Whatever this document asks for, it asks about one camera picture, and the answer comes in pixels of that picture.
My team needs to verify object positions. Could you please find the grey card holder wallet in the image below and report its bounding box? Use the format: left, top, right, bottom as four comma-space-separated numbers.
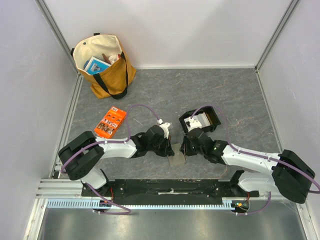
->
168, 143, 186, 167

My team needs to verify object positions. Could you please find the black card tray box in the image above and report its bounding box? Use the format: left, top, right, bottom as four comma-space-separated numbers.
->
179, 106, 221, 135

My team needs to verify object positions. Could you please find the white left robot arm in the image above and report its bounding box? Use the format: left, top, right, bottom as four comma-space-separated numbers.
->
58, 122, 175, 197

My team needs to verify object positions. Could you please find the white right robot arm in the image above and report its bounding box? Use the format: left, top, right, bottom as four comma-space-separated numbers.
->
184, 128, 316, 204

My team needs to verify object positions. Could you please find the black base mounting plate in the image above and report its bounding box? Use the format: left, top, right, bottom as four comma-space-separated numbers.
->
96, 179, 259, 198

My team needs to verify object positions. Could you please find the mustard canvas tote bag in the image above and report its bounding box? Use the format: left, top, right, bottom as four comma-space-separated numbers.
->
70, 33, 136, 100

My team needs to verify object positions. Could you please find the blue book in bag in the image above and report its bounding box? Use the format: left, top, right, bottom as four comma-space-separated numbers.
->
84, 56, 111, 75

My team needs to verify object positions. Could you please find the brown item in bag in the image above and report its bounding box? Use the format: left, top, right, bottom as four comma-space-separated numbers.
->
102, 53, 120, 65

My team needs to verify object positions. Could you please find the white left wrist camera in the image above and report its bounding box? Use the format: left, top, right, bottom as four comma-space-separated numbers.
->
157, 118, 172, 139

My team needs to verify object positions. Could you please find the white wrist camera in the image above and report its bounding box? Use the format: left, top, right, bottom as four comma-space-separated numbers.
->
185, 117, 202, 132
157, 118, 172, 139

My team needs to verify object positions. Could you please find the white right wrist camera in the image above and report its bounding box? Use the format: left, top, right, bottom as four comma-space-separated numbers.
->
185, 117, 202, 132

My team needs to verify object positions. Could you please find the slotted cable duct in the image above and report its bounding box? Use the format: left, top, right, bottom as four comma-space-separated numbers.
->
46, 197, 238, 210

